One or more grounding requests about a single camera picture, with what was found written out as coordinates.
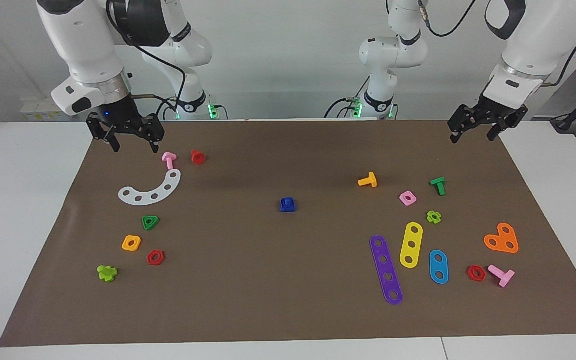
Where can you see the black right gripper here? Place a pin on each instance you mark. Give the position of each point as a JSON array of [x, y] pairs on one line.
[[118, 115]]

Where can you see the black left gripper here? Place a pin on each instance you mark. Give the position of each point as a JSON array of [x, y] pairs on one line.
[[493, 111]]

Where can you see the blue square nut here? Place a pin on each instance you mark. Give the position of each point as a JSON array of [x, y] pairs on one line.
[[283, 208]]

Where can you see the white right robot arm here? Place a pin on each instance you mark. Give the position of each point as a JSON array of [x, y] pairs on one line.
[[83, 45]]

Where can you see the pink plastic screw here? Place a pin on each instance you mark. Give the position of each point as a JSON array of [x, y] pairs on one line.
[[504, 276], [169, 160]]

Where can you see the white curved perforated plate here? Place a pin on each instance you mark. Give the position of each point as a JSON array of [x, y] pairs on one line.
[[146, 198]]

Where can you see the red plastic screw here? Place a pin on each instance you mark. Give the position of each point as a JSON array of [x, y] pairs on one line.
[[198, 158]]

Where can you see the green plastic screw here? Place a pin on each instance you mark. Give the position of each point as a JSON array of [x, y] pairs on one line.
[[438, 183]]

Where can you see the green triangle nut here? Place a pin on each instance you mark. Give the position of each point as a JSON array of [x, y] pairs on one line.
[[155, 219]]

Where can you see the white box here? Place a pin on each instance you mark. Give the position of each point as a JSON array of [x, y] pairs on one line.
[[35, 107]]

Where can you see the orange square nut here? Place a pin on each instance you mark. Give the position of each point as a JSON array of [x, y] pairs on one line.
[[125, 246]]

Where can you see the lime flower nut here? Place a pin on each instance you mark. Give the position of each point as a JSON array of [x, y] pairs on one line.
[[430, 218]]

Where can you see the pink square nut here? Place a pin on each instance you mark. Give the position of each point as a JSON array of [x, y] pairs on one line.
[[403, 201]]

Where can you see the red hexagon nut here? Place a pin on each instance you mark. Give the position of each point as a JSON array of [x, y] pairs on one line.
[[162, 256], [483, 274]]

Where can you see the orange heart plate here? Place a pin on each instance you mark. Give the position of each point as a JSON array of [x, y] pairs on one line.
[[502, 240]]

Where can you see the orange plastic screw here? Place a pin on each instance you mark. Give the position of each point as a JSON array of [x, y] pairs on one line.
[[370, 181]]

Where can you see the lime cross-head screw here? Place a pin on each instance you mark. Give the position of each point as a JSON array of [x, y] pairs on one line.
[[107, 273]]

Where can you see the yellow three-hole plate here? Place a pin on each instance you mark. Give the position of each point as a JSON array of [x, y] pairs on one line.
[[412, 238]]

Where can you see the blue two-hole plate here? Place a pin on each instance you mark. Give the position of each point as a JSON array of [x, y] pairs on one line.
[[438, 267]]

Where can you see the purple four-hole plate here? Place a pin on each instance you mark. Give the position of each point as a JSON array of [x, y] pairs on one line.
[[386, 268]]

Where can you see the brown table mat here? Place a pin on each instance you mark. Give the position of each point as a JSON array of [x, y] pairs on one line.
[[288, 280]]

